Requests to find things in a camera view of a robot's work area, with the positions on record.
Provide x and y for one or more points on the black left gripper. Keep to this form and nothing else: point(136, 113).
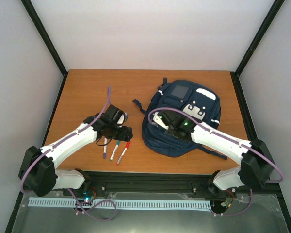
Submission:
point(125, 136)

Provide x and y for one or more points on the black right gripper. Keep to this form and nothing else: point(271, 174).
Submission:
point(169, 133)

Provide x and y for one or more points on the navy blue backpack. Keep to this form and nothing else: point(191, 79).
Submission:
point(185, 96)

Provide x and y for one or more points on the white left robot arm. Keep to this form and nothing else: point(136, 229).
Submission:
point(39, 169)

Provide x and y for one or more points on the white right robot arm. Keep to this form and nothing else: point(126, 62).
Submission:
point(254, 164)

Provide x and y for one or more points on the teal cap white marker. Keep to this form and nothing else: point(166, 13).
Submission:
point(114, 151)

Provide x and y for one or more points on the red cap white marker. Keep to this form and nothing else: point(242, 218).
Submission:
point(123, 153)

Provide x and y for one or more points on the purple cap white marker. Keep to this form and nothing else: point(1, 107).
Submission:
point(105, 148)

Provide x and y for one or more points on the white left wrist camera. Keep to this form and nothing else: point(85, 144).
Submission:
point(123, 119)

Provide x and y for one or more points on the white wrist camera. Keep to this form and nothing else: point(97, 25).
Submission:
point(158, 120)
point(123, 119)

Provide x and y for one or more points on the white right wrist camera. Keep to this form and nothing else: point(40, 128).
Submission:
point(158, 120)

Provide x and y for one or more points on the black aluminium frame rail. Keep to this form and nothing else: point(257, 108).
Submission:
point(104, 183)

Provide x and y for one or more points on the light blue cable duct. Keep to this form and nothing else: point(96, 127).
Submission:
point(196, 205)

